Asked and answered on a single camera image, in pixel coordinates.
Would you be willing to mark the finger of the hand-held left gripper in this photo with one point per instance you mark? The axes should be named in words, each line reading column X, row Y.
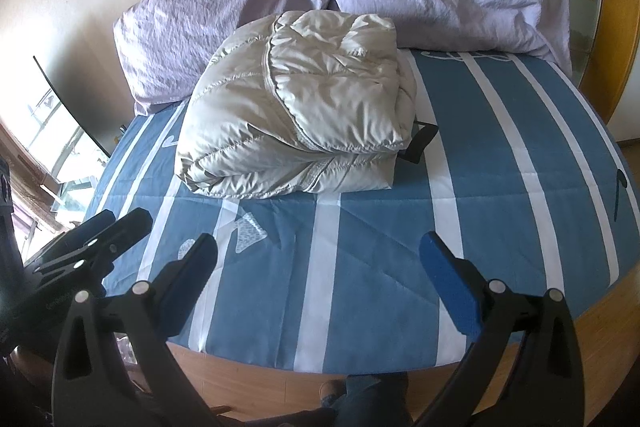
column 125, row 227
column 95, row 224

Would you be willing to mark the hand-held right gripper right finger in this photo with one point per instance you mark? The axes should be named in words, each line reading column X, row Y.
column 450, row 287

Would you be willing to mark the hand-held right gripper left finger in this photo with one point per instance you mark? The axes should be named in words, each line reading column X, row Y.
column 192, row 272

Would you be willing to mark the white puffer jacket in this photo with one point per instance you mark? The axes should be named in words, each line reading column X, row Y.
column 300, row 107

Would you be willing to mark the glass balcony window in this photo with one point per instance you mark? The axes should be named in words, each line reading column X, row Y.
column 55, row 167

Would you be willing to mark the blue striped bed sheet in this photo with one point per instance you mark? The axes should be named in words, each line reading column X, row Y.
column 380, row 257

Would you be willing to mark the purple fuzzy pillow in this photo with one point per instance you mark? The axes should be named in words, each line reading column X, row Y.
column 200, row 7

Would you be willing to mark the wooden headboard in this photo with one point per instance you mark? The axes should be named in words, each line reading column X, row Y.
column 620, row 32

